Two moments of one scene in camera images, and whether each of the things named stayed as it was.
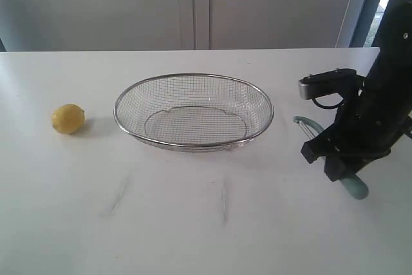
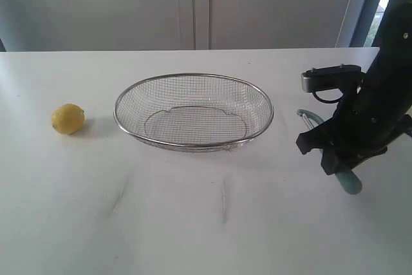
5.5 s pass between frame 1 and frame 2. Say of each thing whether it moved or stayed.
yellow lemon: stayed
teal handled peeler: moved
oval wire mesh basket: stayed
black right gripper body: stayed
